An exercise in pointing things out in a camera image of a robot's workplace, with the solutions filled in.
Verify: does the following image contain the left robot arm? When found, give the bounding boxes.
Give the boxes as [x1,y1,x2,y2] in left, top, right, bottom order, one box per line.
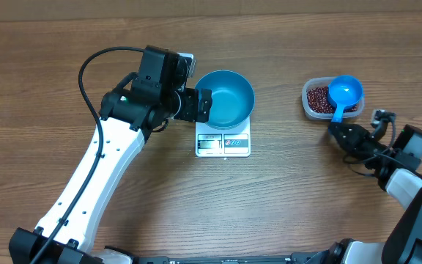
[9,45,212,264]

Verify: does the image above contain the blue metal bowl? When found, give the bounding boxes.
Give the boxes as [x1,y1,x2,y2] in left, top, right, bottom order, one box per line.
[195,70,256,129]

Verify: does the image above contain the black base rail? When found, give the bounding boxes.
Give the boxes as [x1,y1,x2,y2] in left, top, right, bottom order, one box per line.
[133,251,328,264]

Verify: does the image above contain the clear plastic food container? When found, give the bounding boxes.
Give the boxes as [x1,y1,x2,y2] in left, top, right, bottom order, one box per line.
[301,77,365,120]

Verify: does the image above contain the blue plastic measuring scoop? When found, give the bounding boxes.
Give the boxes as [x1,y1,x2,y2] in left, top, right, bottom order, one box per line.
[327,75,364,122]

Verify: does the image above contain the left black cable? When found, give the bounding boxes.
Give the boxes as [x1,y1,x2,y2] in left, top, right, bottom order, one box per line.
[27,45,146,264]

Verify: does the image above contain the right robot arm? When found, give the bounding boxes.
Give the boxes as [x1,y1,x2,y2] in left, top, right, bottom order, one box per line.
[307,121,422,263]

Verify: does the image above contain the red beans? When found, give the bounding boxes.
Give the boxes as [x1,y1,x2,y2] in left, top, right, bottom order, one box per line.
[306,86,358,114]

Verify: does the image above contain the white digital kitchen scale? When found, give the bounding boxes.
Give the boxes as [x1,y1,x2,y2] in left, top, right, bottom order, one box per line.
[195,117,251,158]

